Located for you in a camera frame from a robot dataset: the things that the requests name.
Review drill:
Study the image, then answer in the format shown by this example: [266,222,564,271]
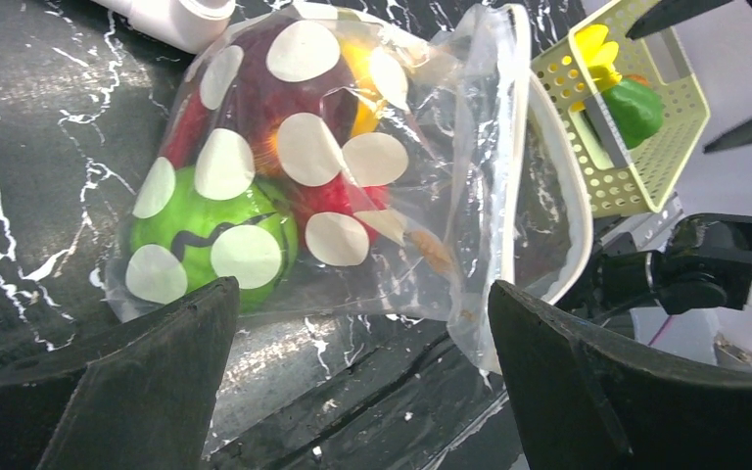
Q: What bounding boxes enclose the fake yellow lemon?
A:
[340,39,387,138]

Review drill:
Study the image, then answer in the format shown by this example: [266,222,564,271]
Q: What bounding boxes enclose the white pvc pipe frame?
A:
[94,0,236,54]

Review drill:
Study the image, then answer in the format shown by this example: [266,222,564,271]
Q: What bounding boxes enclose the fake orange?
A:
[624,74,651,88]

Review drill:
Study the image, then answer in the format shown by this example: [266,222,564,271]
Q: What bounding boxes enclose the fake dark red apple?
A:
[217,15,358,178]

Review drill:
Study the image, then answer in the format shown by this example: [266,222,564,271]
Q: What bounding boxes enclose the yellow fake banana bunch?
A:
[574,23,624,110]

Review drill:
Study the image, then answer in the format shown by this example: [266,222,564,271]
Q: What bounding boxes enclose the pale green perforated basket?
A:
[532,1,710,218]

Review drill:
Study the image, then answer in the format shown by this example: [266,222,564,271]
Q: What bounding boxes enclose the fake green pepper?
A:
[607,78,664,150]

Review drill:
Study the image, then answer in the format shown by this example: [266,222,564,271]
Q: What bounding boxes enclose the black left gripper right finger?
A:
[488,281,752,469]

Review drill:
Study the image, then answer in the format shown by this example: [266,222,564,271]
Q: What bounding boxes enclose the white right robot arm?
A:
[557,1,752,322]

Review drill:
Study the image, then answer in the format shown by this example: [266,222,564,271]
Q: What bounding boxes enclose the fake green apple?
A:
[124,166,299,311]

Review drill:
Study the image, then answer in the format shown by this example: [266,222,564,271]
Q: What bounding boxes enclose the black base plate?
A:
[203,315,522,469]

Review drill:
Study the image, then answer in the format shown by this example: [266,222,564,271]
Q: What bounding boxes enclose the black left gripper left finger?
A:
[0,277,240,469]

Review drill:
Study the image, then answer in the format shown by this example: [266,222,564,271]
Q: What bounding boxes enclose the clear polka dot zip bag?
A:
[104,2,593,372]

